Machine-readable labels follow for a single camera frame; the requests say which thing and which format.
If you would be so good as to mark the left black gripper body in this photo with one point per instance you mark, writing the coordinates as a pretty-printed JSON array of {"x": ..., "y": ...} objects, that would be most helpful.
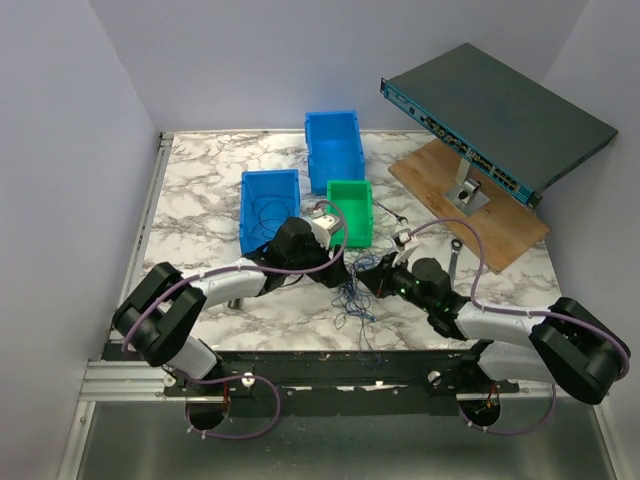
[{"x": 313, "y": 256}]

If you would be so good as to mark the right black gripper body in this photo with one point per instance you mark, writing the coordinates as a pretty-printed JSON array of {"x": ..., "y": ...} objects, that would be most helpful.
[{"x": 403, "y": 286}]

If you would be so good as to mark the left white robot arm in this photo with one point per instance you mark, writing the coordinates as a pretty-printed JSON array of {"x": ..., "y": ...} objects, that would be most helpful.
[{"x": 158, "y": 316}]

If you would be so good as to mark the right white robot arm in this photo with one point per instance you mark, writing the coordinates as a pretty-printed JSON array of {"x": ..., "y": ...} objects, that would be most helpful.
[{"x": 563, "y": 345}]

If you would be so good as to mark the ratchet wrench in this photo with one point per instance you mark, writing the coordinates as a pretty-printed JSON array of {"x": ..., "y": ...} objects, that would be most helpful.
[{"x": 455, "y": 249}]

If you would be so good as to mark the near blue bin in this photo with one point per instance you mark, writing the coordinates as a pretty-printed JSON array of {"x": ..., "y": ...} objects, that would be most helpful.
[{"x": 268, "y": 199}]

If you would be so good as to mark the blue bin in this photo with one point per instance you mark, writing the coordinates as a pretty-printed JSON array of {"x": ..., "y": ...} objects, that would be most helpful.
[
  {"x": 268, "y": 199},
  {"x": 335, "y": 150}
]

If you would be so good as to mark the open-end wrench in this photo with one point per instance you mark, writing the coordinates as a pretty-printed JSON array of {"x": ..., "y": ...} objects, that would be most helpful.
[{"x": 401, "y": 220}]

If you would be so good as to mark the green bin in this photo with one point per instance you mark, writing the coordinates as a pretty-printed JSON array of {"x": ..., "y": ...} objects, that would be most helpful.
[{"x": 354, "y": 198}]

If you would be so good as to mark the black socket tool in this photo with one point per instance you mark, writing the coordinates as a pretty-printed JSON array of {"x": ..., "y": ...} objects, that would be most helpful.
[{"x": 235, "y": 304}]

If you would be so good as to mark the far blue bin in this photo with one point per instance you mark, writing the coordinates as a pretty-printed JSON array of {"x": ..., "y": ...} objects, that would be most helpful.
[{"x": 335, "y": 150}]

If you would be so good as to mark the wooden board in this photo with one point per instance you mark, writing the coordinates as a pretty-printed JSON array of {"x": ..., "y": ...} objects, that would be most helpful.
[{"x": 506, "y": 228}]

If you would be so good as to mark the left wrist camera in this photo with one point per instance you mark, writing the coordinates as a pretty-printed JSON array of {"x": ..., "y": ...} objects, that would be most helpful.
[{"x": 324, "y": 227}]

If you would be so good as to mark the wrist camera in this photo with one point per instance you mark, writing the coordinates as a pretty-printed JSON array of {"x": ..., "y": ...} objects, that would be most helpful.
[
  {"x": 406, "y": 243},
  {"x": 324, "y": 227}
]

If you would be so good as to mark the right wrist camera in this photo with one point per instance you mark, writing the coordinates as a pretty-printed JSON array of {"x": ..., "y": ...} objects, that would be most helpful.
[{"x": 406, "y": 243}]

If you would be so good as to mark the metal stand bracket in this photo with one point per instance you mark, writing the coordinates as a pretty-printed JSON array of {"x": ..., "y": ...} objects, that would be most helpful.
[{"x": 466, "y": 194}]

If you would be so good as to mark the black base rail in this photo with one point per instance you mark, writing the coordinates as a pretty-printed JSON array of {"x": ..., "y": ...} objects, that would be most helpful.
[{"x": 266, "y": 384}]

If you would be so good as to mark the network switch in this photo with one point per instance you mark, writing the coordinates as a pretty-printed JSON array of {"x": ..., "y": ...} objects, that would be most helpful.
[{"x": 512, "y": 129}]

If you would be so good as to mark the aluminium frame rail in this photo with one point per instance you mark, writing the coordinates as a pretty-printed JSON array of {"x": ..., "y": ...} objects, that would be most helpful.
[{"x": 141, "y": 239}]

